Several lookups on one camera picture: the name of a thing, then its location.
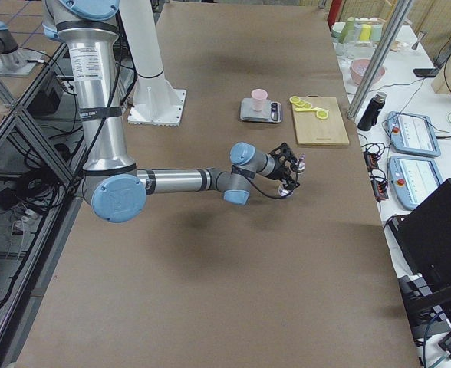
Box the pink plastic cup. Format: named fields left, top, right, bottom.
left=251, top=88, right=268, bottom=112

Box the pink bowl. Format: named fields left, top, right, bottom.
left=350, top=58, right=386, bottom=85

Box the near teach pendant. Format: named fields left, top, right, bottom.
left=387, top=156, right=443, bottom=211

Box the black thermos bottle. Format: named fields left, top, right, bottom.
left=357, top=91, right=387, bottom=131

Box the digital kitchen scale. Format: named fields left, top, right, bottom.
left=239, top=97, right=283, bottom=123

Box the bamboo cutting board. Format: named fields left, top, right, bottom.
left=289, top=96, right=349, bottom=146

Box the lemon slice front pair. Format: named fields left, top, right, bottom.
left=315, top=110, right=329, bottom=120

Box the far teach pendant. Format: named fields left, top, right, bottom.
left=385, top=111, right=441, bottom=158

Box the yellow cup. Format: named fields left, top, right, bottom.
left=358, top=24, right=372, bottom=42

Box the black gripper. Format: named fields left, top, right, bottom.
left=266, top=143, right=300, bottom=192

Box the aluminium frame post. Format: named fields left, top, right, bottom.
left=347, top=0, right=414, bottom=120

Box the glass sauce bottle metal spout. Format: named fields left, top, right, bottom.
left=278, top=154, right=305, bottom=199

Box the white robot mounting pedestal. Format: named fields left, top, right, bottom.
left=119, top=0, right=186, bottom=127

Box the yellow plastic knife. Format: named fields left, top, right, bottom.
left=294, top=107, right=319, bottom=112

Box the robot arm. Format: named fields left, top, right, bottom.
left=43, top=1, right=305, bottom=223

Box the green cup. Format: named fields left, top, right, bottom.
left=338, top=17, right=356, bottom=44

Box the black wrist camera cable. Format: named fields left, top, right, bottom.
left=244, top=156, right=299, bottom=200

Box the teach pendant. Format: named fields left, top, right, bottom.
left=385, top=111, right=441, bottom=158
left=387, top=156, right=443, bottom=211

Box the lemon slice top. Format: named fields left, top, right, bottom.
left=289, top=96, right=303, bottom=106

